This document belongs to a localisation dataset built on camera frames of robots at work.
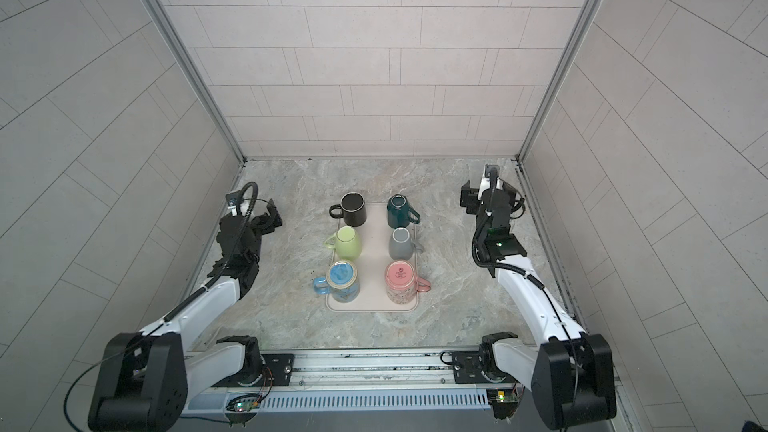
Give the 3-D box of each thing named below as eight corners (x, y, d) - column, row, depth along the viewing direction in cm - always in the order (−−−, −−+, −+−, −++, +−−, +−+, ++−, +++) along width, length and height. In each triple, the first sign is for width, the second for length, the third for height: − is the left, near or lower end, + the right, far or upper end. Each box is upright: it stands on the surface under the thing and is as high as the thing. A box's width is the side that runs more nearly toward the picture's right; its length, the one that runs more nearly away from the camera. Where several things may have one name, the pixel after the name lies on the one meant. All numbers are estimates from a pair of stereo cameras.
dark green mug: (388, 228, 99) (387, 209, 90) (388, 213, 103) (387, 194, 94) (417, 228, 99) (419, 210, 90) (416, 213, 103) (418, 194, 94)
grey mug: (389, 259, 91) (388, 245, 84) (389, 242, 95) (388, 227, 88) (421, 259, 91) (423, 245, 84) (420, 242, 95) (422, 227, 88)
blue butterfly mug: (318, 303, 83) (309, 289, 75) (323, 276, 88) (315, 260, 80) (358, 303, 83) (354, 289, 75) (360, 276, 88) (356, 260, 80)
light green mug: (326, 260, 91) (320, 246, 84) (329, 240, 95) (324, 226, 88) (360, 260, 91) (357, 246, 84) (362, 241, 95) (359, 226, 88)
